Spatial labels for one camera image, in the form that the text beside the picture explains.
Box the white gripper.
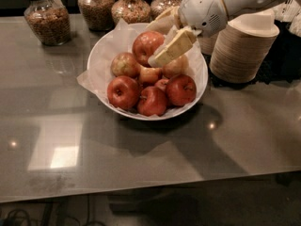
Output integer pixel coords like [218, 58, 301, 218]
[146, 0, 228, 68]

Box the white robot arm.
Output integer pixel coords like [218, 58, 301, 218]
[147, 0, 301, 68]

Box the yellowish apple back right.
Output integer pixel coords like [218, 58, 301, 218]
[162, 55, 189, 78]

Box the yellowish apple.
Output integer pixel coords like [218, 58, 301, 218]
[162, 55, 189, 78]
[110, 52, 140, 78]

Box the hidden orange apple middle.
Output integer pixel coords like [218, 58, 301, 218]
[138, 66, 162, 85]

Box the small hidden red apple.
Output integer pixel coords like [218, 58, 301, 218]
[154, 78, 168, 91]

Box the white bowl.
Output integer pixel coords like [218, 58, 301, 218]
[86, 23, 209, 121]

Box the yellowish apple back left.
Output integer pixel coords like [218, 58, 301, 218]
[110, 52, 140, 78]

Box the back stack of paper bowls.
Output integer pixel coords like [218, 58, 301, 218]
[198, 34, 217, 56]

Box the stack of paper bowls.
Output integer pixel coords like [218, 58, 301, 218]
[198, 34, 217, 56]
[209, 9, 279, 84]

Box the glass jar of cereal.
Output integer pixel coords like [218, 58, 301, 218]
[150, 0, 183, 20]
[111, 0, 151, 24]
[77, 0, 115, 31]

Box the front stack of paper bowls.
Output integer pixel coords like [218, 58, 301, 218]
[209, 9, 279, 84]

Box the white paper liner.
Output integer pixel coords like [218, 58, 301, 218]
[76, 18, 207, 119]

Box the cutlery holder with napkins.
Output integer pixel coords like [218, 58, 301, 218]
[273, 0, 301, 37]

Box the glass jar of granola left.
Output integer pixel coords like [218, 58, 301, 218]
[24, 0, 71, 46]

